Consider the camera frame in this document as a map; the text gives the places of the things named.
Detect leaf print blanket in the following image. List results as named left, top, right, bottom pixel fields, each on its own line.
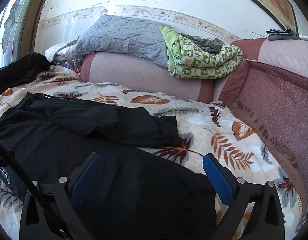
left=0, top=65, right=308, bottom=240

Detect stained glass window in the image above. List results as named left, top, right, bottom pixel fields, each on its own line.
left=0, top=0, right=40, bottom=71

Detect dark grey cloth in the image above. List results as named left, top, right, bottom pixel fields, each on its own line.
left=179, top=33, right=225, bottom=54

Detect black cable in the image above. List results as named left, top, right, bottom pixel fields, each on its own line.
left=0, top=137, right=69, bottom=240

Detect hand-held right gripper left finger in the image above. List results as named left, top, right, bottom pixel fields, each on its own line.
left=19, top=152, right=102, bottom=240

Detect black pants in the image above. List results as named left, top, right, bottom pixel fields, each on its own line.
left=0, top=92, right=217, bottom=240

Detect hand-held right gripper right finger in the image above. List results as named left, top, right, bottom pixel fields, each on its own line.
left=202, top=152, right=285, bottom=240

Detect dark grey gloves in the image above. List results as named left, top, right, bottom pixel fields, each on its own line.
left=266, top=28, right=300, bottom=41

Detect black garment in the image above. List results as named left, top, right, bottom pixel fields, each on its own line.
left=0, top=52, right=52, bottom=96

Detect white cloth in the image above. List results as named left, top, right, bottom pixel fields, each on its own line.
left=44, top=39, right=80, bottom=62

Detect grey quilted blanket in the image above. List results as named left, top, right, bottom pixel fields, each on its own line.
left=65, top=14, right=169, bottom=67

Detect green patterned quilt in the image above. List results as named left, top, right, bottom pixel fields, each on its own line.
left=159, top=25, right=244, bottom=79

